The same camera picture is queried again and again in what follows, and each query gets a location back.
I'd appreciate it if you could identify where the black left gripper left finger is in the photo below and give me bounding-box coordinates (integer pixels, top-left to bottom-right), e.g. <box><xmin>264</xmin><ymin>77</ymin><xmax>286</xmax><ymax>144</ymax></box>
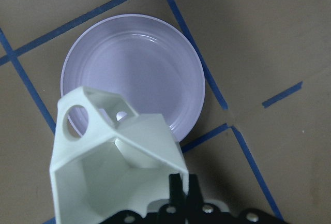
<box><xmin>169</xmin><ymin>174</ymin><xmax>185</xmax><ymax>210</ymax></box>

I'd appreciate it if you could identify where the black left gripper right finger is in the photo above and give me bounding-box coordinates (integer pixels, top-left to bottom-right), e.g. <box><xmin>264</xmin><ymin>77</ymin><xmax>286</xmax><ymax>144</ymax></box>
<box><xmin>185</xmin><ymin>174</ymin><xmax>201</xmax><ymax>208</ymax></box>

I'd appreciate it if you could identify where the white faceted cup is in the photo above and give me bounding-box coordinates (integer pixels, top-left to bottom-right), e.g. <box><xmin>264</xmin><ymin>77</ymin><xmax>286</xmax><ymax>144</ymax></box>
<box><xmin>49</xmin><ymin>86</ymin><xmax>189</xmax><ymax>223</ymax></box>

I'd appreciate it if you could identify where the lavender plate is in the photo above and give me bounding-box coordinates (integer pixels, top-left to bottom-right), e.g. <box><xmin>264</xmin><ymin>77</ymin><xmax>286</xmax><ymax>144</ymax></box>
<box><xmin>60</xmin><ymin>14</ymin><xmax>205</xmax><ymax>141</ymax></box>

